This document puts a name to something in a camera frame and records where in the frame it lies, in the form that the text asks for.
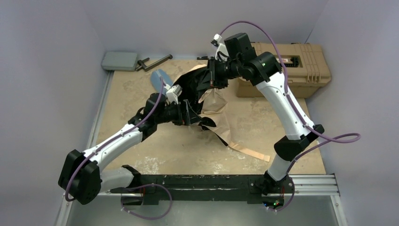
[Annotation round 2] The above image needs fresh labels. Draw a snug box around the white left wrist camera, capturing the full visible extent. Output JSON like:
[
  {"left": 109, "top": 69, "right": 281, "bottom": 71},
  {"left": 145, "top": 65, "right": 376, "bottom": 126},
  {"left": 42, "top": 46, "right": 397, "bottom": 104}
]
[{"left": 166, "top": 84, "right": 182, "bottom": 104}]

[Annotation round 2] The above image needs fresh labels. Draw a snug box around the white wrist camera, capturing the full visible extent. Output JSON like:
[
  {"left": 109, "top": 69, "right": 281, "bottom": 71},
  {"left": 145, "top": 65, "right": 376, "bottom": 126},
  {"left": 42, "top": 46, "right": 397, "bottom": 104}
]
[
  {"left": 166, "top": 84, "right": 182, "bottom": 104},
  {"left": 211, "top": 34, "right": 229, "bottom": 62}
]

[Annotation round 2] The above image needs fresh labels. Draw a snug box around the grey flat pad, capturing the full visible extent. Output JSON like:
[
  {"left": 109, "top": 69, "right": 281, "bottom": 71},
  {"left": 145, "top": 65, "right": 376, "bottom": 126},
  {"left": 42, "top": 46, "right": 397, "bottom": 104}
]
[{"left": 101, "top": 51, "right": 138, "bottom": 72}]

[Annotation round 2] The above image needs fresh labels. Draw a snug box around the beige umbrella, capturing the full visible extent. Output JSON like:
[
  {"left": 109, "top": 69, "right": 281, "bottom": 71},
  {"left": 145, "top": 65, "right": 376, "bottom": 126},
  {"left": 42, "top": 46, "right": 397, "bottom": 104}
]
[{"left": 174, "top": 61, "right": 271, "bottom": 162}]

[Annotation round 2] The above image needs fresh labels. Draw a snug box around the light blue umbrella case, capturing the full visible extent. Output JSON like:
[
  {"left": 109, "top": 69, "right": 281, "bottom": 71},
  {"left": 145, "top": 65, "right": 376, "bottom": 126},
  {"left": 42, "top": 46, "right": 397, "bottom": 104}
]
[{"left": 150, "top": 69, "right": 173, "bottom": 92}]

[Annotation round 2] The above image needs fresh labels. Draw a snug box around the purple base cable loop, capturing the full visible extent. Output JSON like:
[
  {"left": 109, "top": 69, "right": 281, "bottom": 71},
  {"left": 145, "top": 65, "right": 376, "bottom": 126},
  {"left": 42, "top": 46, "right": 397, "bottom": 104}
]
[{"left": 120, "top": 186, "right": 172, "bottom": 221}]

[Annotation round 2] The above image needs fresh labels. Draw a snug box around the tan plastic hard case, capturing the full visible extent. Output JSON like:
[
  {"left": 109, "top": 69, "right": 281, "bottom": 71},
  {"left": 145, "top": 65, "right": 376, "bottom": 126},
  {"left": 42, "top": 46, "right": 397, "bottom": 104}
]
[{"left": 236, "top": 42, "right": 331, "bottom": 98}]

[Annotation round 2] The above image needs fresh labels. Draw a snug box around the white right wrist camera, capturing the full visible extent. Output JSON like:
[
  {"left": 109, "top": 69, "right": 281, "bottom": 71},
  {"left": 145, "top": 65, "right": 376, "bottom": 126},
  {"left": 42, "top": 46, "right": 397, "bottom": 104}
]
[{"left": 211, "top": 34, "right": 229, "bottom": 62}]

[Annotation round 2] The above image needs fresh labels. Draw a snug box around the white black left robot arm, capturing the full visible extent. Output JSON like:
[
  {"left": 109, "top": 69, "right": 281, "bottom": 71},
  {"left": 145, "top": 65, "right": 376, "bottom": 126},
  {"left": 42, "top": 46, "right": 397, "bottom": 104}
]
[{"left": 58, "top": 93, "right": 202, "bottom": 204}]

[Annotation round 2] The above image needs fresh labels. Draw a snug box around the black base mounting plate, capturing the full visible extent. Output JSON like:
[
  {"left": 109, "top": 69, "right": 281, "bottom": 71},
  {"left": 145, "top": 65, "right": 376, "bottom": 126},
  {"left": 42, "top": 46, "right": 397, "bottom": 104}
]
[{"left": 110, "top": 174, "right": 294, "bottom": 207}]

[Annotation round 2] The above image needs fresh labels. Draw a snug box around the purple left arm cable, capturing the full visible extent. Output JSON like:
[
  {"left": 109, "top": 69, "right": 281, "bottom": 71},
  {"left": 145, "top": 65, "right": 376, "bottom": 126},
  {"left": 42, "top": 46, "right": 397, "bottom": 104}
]
[{"left": 64, "top": 76, "right": 168, "bottom": 203}]

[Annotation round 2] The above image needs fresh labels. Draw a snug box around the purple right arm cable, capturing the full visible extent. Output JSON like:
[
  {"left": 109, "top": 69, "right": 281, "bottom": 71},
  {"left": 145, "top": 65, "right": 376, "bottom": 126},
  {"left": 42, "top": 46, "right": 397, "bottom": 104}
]
[{"left": 218, "top": 21, "right": 362, "bottom": 175}]

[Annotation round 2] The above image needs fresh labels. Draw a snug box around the black metal clamp tool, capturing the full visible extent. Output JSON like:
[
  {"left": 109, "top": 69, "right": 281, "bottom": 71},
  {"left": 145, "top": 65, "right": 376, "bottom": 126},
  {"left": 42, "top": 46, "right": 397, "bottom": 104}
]
[{"left": 135, "top": 54, "right": 173, "bottom": 72}]

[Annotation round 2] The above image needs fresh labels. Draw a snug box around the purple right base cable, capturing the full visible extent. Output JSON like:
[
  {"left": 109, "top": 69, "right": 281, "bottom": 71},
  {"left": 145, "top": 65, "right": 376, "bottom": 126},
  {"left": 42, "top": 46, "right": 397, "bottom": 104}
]
[{"left": 263, "top": 178, "right": 296, "bottom": 213}]

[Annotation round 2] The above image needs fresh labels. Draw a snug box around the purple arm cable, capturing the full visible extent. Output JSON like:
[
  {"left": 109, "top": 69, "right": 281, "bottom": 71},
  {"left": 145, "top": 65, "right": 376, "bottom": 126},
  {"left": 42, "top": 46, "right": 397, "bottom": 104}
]
[
  {"left": 218, "top": 21, "right": 362, "bottom": 175},
  {"left": 64, "top": 76, "right": 168, "bottom": 203}
]

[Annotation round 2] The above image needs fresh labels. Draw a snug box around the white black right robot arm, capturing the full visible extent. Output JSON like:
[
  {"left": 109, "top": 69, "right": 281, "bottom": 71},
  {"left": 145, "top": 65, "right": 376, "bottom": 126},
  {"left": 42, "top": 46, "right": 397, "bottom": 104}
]
[{"left": 197, "top": 32, "right": 325, "bottom": 194}]

